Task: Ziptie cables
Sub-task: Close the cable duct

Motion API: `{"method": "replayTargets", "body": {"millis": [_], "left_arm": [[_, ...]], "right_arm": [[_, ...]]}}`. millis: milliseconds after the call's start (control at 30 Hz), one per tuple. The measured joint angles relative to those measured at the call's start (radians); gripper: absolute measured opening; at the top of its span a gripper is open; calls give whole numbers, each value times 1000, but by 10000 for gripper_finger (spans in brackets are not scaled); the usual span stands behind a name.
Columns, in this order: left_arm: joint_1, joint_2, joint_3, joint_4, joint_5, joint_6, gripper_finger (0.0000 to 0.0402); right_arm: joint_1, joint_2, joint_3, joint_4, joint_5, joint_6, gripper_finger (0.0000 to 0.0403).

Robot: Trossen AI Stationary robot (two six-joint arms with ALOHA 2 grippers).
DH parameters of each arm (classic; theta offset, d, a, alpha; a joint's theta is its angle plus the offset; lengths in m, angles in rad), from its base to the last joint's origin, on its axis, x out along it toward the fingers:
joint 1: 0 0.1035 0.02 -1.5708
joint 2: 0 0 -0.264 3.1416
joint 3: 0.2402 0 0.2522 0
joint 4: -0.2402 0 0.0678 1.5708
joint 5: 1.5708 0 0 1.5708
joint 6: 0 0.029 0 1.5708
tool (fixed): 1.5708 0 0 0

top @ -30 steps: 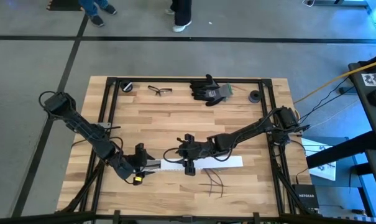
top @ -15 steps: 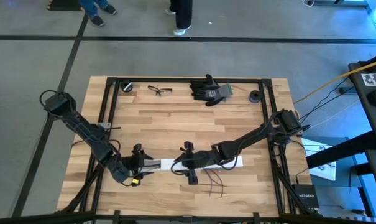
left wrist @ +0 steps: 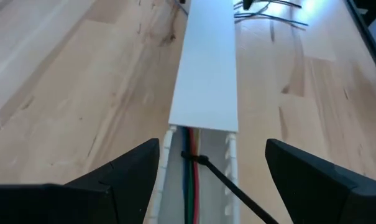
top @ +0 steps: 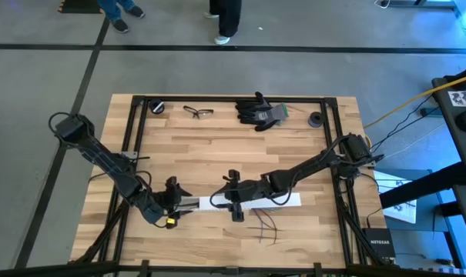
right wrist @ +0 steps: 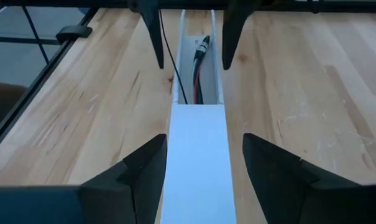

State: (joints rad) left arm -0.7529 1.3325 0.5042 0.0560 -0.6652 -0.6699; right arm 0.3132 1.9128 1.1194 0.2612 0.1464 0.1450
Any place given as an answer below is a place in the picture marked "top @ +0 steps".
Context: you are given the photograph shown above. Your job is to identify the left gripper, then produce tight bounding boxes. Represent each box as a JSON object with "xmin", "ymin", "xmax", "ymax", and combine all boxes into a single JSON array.
[{"xmin": 134, "ymin": 176, "xmax": 193, "ymax": 228}]

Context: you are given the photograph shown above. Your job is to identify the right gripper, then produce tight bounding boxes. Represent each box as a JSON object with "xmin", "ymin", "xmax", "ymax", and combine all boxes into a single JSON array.
[{"xmin": 209, "ymin": 169, "xmax": 274, "ymax": 223}]

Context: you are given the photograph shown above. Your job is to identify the white slotted cable duct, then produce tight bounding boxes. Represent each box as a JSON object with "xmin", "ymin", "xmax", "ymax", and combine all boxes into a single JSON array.
[{"xmin": 177, "ymin": 195, "xmax": 303, "ymax": 212}]

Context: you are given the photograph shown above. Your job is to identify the black grey work glove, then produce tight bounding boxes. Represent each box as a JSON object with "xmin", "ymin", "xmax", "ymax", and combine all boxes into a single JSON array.
[
  {"xmin": 238, "ymin": 111, "xmax": 283, "ymax": 133},
  {"xmin": 234, "ymin": 91, "xmax": 290, "ymax": 124}
]

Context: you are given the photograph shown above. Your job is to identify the clear safety glasses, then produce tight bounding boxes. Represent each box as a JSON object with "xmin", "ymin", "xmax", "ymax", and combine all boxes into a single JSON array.
[{"xmin": 183, "ymin": 105, "xmax": 215, "ymax": 120}]

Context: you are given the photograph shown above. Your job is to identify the white printed paper sheet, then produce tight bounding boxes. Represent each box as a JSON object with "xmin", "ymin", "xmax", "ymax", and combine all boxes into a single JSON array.
[{"xmin": 372, "ymin": 169, "xmax": 418, "ymax": 225}]

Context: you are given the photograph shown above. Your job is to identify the person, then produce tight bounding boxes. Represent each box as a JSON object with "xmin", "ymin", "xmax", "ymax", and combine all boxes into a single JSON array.
[
  {"xmin": 203, "ymin": 0, "xmax": 243, "ymax": 46},
  {"xmin": 96, "ymin": 0, "xmax": 146, "ymax": 34}
]

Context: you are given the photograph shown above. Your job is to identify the black orange striped mat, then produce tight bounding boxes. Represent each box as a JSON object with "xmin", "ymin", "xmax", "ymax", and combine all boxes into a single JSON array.
[{"xmin": 57, "ymin": 0, "xmax": 102, "ymax": 15}]

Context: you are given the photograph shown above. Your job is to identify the white printed label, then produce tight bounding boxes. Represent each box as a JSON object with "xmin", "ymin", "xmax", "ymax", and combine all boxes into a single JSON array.
[{"xmin": 447, "ymin": 90, "xmax": 466, "ymax": 108}]

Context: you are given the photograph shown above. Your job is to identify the black aluminium table frame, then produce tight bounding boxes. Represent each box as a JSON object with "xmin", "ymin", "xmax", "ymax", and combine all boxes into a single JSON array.
[{"xmin": 0, "ymin": 95, "xmax": 466, "ymax": 277}]

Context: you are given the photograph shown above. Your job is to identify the black Netgear network switch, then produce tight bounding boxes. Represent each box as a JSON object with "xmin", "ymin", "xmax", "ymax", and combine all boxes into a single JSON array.
[{"xmin": 361, "ymin": 227, "xmax": 397, "ymax": 266}]

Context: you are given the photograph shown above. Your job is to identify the yellow hanging cord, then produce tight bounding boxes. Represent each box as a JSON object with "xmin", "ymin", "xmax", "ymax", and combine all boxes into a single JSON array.
[{"xmin": 363, "ymin": 72, "xmax": 466, "ymax": 130}]

